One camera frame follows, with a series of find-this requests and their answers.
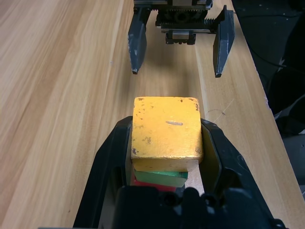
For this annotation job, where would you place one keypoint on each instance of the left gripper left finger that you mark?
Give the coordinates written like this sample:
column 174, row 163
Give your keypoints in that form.
column 107, row 171

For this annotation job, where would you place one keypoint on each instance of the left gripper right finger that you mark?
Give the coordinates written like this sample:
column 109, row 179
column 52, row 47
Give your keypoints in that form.
column 228, row 164

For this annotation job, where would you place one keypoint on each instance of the green wooden block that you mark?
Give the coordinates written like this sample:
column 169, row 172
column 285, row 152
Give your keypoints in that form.
column 162, row 177

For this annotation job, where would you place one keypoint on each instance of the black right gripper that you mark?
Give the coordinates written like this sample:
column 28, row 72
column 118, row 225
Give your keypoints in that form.
column 181, row 16

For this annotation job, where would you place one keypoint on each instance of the yellow wooden block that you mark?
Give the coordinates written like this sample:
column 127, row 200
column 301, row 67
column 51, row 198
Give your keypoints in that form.
column 166, row 131

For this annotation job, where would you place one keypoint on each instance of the red wooden block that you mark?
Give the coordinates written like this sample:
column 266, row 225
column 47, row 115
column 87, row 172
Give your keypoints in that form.
column 152, row 186

